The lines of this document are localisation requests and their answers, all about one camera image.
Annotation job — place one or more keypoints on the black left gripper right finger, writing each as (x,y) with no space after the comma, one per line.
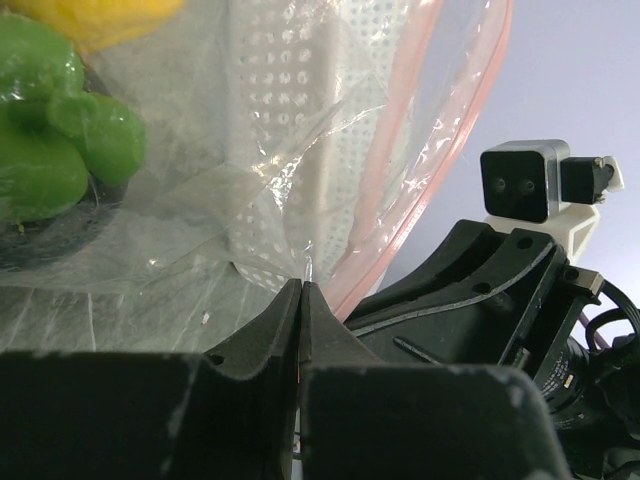
(363,418)

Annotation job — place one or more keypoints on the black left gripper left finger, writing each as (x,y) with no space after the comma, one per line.
(227,413)

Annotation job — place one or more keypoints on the clear zip top bag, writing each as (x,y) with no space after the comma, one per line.
(167,166)

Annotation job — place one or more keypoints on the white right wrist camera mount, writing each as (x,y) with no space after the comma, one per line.
(539,185)

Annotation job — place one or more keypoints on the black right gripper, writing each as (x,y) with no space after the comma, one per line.
(489,298)

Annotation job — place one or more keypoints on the yellow lemon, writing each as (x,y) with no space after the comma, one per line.
(98,24)

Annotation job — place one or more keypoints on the white perforated plastic basket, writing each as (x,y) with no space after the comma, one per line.
(310,93)

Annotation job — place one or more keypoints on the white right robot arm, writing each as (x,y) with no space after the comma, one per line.
(605,445)

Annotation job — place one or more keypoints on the dark purple mangosteen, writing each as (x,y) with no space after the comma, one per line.
(68,148)

